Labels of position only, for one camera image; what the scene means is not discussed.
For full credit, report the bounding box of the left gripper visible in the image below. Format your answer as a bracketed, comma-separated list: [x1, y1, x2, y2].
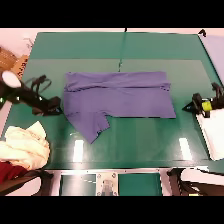
[32, 95, 65, 117]

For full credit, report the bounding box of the cream garment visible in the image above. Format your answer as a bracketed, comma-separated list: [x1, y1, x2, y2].
[0, 120, 51, 171]

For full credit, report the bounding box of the purple T-shirt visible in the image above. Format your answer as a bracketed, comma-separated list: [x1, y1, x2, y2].
[62, 70, 177, 145]

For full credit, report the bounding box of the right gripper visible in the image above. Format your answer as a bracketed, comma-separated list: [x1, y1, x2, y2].
[191, 92, 213, 119]

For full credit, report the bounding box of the red garment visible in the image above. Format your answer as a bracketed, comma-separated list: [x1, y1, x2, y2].
[0, 161, 28, 185]

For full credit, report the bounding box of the silver frame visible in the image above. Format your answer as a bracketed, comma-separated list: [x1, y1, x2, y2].
[42, 167, 175, 197]

